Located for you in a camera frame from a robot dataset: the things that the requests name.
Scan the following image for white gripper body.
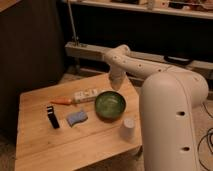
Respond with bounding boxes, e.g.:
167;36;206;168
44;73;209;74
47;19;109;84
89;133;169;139
109;66;126;91

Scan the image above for white ceramic cup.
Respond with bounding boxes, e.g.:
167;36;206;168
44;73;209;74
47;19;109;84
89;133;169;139
120;118;135;141

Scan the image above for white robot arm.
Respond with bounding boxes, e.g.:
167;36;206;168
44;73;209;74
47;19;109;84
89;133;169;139
103;45;209;171

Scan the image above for green ceramic bowl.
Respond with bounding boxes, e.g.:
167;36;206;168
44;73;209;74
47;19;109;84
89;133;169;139
94;91;126;120

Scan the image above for white rectangular eraser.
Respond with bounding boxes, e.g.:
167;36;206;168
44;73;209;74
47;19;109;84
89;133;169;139
74;89;100;103

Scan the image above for grey metal shelf beam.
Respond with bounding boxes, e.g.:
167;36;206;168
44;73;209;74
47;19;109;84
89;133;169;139
65;42;213;80

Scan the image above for blue sponge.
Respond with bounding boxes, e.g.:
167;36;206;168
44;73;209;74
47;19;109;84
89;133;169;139
66;110;88;126

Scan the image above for orange toy carrot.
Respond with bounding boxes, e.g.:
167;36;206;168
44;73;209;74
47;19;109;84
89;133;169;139
50;98;72;105

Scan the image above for wooden table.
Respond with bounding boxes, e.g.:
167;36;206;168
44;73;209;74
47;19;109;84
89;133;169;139
15;74;142;171

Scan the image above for metal vertical pole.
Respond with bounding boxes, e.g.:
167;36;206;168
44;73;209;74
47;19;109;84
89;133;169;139
67;0;79;46

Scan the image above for upper wall shelf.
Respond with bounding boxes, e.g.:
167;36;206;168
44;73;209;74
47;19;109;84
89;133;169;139
61;0;213;20

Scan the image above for black cables on floor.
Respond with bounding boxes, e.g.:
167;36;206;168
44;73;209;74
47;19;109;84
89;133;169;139
197;99;213;171

